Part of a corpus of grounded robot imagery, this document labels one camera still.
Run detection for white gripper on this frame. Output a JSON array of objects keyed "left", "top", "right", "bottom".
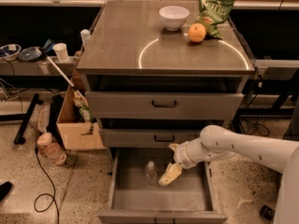
[{"left": 159, "top": 142, "right": 196, "bottom": 187}]

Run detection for clear plastic water bottle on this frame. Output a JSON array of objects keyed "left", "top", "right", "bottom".
[{"left": 145, "top": 161, "right": 157, "bottom": 186}]

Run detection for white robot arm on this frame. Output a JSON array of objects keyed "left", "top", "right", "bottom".
[{"left": 159, "top": 125, "right": 299, "bottom": 224}]

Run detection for open bottom grey drawer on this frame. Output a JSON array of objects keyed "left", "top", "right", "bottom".
[{"left": 99, "top": 148, "right": 227, "bottom": 224}]

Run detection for middle grey drawer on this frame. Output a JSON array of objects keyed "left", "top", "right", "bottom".
[{"left": 100, "top": 129, "right": 200, "bottom": 148}]

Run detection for grey metal drawer cabinet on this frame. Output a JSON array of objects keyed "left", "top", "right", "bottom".
[{"left": 76, "top": 0, "right": 256, "bottom": 224}]

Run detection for top grey drawer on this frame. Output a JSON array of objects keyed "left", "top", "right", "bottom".
[{"left": 86, "top": 91, "right": 243, "bottom": 120}]

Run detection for white bottle beside cabinet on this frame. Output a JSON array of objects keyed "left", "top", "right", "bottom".
[{"left": 80, "top": 29, "right": 91, "bottom": 48}]

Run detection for cardboard box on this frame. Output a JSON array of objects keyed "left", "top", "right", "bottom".
[{"left": 57, "top": 87, "right": 105, "bottom": 150}]

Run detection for orange fruit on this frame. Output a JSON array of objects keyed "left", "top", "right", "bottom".
[{"left": 188, "top": 23, "right": 206, "bottom": 43}]

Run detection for white ceramic bowl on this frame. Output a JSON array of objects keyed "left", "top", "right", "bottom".
[{"left": 159, "top": 6, "right": 190, "bottom": 31}]

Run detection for green chip bag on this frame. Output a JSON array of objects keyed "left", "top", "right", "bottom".
[{"left": 195, "top": 0, "right": 235, "bottom": 39}]

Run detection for black stand leg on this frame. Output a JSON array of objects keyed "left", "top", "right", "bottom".
[{"left": 14, "top": 93, "right": 43, "bottom": 145}]

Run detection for white paper cup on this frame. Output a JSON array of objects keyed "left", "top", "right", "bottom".
[{"left": 53, "top": 43, "right": 69, "bottom": 63}]

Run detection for blue plate on shelf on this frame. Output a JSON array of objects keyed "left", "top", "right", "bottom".
[{"left": 19, "top": 47, "right": 43, "bottom": 62}]

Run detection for white bowl on shelf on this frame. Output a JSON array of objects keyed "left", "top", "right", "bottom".
[{"left": 0, "top": 44, "right": 21, "bottom": 62}]

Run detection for black cables right side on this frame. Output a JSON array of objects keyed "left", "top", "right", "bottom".
[{"left": 230, "top": 112, "right": 271, "bottom": 138}]

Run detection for black cable on floor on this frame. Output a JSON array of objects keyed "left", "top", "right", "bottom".
[{"left": 33, "top": 147, "right": 61, "bottom": 224}]

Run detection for white stick with black handle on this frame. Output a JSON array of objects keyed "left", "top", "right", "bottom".
[{"left": 38, "top": 47, "right": 89, "bottom": 107}]

